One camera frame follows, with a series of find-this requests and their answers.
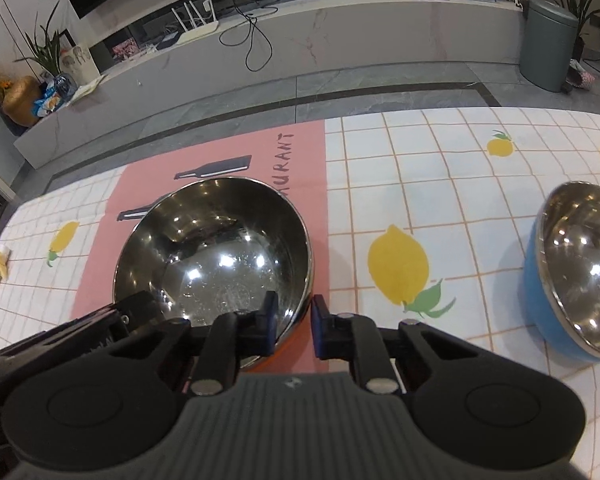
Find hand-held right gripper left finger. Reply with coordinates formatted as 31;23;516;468
107;290;279;396

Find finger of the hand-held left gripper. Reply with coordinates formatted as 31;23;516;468
72;290;167;336

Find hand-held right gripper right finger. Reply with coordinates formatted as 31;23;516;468
310;295;476;394

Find orange steel bowl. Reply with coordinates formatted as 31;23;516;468
112;177;314;372

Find blue steel bowl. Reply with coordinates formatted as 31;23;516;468
520;180;600;362

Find lemon print tablecloth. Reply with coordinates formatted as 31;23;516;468
0;106;600;461

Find snack packets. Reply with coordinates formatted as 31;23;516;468
34;91;65;118

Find beige papers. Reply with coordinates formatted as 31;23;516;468
69;74;108;106

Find blue glass vase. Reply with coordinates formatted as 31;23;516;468
53;72;78;100

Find gold round vase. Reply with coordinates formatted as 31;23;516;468
1;76;43;128

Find white printed vase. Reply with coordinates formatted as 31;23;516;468
60;45;98;86

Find slender green leaf plant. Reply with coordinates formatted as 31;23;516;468
15;2;63;81

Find white wifi router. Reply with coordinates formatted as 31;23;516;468
172;0;220;50

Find white marble tv console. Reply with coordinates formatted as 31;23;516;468
12;0;536;171

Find grey trash can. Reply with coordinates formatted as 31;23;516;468
519;0;579;93

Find pink slippers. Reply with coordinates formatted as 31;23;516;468
566;59;597;92

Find black cable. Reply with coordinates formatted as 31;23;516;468
219;2;276;72

